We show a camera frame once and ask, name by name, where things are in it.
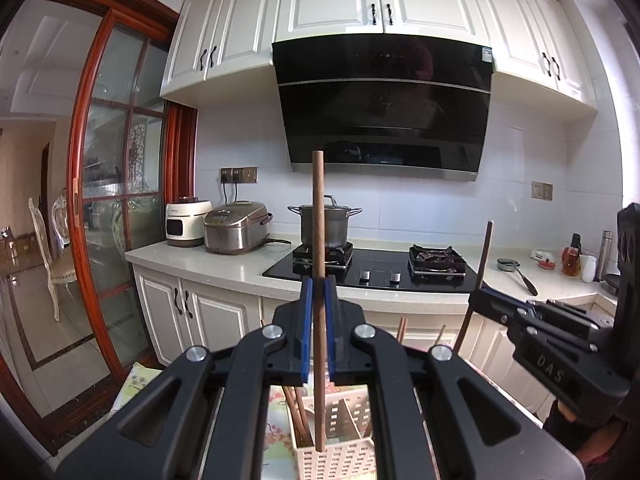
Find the steel thermos bottle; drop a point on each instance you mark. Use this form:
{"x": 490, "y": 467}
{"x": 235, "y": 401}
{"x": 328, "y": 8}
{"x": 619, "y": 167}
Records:
{"x": 605, "y": 255}

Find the steel rice cooker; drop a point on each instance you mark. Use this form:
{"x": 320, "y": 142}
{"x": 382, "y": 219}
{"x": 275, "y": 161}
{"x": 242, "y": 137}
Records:
{"x": 235, "y": 230}

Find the red wooden door frame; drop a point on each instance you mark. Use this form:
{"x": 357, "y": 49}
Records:
{"x": 77, "y": 160}

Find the white plastic utensil basket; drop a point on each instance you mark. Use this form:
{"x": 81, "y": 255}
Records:
{"x": 345, "y": 460}

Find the small gold wall socket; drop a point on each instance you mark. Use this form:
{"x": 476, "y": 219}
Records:
{"x": 541, "y": 190}

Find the small dish with red item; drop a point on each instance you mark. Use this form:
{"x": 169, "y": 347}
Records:
{"x": 544, "y": 260}

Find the black glass gas stove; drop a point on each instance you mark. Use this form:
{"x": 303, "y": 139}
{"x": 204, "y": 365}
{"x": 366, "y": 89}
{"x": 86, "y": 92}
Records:
{"x": 380, "y": 270}

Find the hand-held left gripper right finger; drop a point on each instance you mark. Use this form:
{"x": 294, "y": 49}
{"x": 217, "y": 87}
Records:
{"x": 330, "y": 330}

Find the white ornate dining chair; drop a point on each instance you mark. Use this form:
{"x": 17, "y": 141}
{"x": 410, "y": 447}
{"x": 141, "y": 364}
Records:
{"x": 61, "y": 215}
{"x": 60, "y": 270}

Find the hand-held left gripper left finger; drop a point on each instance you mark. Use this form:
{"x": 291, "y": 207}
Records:
{"x": 306, "y": 330}

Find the dark pan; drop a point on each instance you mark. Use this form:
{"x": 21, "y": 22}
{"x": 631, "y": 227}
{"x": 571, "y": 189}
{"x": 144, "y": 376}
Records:
{"x": 611, "y": 285}

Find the amber oil bottle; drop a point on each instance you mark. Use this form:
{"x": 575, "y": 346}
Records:
{"x": 571, "y": 260}

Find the white countertop cooker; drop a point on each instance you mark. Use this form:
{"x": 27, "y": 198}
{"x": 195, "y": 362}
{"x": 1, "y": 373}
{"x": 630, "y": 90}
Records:
{"x": 185, "y": 222}

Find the white plastic bottle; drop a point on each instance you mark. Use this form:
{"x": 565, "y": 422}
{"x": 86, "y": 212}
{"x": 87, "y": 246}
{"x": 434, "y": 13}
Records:
{"x": 588, "y": 270}

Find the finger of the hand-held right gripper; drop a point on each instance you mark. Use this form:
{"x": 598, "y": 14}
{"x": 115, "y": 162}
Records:
{"x": 500, "y": 305}

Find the white wall cabinet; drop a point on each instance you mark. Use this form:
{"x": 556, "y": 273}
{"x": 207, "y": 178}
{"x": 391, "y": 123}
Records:
{"x": 380, "y": 0}
{"x": 225, "y": 35}
{"x": 535, "y": 35}

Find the glass sliding door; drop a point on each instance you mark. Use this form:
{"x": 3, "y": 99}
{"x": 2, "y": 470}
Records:
{"x": 125, "y": 185}

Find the black range hood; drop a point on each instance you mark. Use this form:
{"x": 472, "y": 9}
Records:
{"x": 385, "y": 110}

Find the gold wall socket panel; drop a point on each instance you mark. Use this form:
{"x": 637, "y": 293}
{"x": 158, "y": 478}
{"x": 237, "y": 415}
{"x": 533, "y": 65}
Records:
{"x": 240, "y": 175}

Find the dark cooking pot with lid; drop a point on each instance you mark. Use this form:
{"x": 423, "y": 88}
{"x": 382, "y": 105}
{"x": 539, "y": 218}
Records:
{"x": 337, "y": 227}

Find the white kitchen base cabinets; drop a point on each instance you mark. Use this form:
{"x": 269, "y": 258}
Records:
{"x": 210, "y": 305}

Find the floral tablecloth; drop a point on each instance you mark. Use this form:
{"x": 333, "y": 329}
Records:
{"x": 137, "y": 382}

